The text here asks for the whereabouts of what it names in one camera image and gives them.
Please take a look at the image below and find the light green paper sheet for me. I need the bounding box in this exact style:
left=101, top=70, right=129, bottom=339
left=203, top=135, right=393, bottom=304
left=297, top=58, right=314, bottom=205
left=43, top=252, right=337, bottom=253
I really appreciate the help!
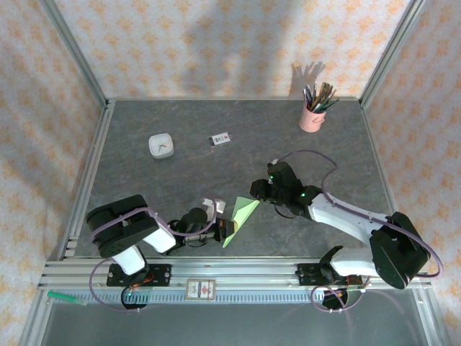
left=222, top=196, right=261, bottom=249

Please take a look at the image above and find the white square clock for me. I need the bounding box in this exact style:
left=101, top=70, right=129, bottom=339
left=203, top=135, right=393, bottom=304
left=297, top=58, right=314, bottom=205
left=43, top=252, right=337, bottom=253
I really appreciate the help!
left=148, top=133, right=176, bottom=160

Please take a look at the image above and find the printed label sticker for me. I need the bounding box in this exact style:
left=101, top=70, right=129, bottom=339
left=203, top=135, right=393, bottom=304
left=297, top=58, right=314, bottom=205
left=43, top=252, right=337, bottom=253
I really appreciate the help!
left=184, top=278, right=218, bottom=301

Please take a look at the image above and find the small black white card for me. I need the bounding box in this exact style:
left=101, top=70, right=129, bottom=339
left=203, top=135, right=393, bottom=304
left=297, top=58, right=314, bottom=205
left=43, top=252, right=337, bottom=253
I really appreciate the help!
left=207, top=133, right=232, bottom=148

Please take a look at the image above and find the pink metal pencil bucket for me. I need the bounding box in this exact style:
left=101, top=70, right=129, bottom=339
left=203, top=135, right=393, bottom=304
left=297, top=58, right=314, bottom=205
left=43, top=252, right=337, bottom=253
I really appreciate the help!
left=298, top=104, right=328, bottom=133

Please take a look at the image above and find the wooden ruler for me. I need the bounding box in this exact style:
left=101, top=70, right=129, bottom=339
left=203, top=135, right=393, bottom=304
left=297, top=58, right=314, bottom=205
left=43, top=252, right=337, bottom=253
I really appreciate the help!
left=315, top=81, right=334, bottom=108

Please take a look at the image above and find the green marker pen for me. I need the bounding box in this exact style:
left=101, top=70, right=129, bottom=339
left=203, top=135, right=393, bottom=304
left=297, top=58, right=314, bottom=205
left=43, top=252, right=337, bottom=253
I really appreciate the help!
left=46, top=290, right=90, bottom=308

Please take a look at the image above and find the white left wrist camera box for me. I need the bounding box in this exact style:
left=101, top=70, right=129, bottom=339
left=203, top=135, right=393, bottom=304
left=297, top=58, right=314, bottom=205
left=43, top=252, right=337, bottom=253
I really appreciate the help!
left=200, top=197, right=227, bottom=218

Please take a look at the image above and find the aluminium mounting rail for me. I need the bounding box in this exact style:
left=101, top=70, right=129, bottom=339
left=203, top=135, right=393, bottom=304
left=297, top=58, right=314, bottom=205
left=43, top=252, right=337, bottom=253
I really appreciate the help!
left=37, top=256, right=432, bottom=291

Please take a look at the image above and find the purple cable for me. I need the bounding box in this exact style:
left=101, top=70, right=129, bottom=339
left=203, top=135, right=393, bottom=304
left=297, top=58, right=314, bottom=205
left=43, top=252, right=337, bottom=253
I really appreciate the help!
left=275, top=149, right=444, bottom=314
left=88, top=196, right=220, bottom=314

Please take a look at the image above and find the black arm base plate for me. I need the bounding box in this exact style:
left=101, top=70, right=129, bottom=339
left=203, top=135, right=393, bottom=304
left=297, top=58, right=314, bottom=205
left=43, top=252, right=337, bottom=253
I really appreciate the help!
left=295, top=262, right=363, bottom=288
left=107, top=263, right=172, bottom=288

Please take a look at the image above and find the red black power wire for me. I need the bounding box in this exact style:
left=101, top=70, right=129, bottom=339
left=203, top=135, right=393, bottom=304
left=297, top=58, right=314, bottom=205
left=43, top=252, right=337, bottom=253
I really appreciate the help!
left=338, top=273, right=362, bottom=289
left=129, top=272, right=156, bottom=290

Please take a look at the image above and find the grey slotted cable duct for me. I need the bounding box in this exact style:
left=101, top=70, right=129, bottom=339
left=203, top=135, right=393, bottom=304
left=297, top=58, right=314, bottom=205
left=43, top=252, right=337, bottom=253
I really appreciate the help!
left=86, top=290, right=367, bottom=304

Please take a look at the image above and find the aluminium back rail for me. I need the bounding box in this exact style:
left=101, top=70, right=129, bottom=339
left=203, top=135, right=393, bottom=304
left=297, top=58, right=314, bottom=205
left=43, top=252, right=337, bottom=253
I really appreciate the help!
left=106, top=96, right=363, bottom=102

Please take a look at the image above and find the aluminium side rail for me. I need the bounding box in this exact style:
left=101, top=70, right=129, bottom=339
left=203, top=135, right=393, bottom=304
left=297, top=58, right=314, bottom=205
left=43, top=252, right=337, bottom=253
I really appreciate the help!
left=59, top=100, right=117, bottom=261
left=359, top=100, right=413, bottom=260

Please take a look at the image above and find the aluminium frame post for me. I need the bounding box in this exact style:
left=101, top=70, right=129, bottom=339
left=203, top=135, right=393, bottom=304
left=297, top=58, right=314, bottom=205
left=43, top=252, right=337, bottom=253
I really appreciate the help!
left=359, top=0, right=429, bottom=108
left=38, top=0, right=110, bottom=109

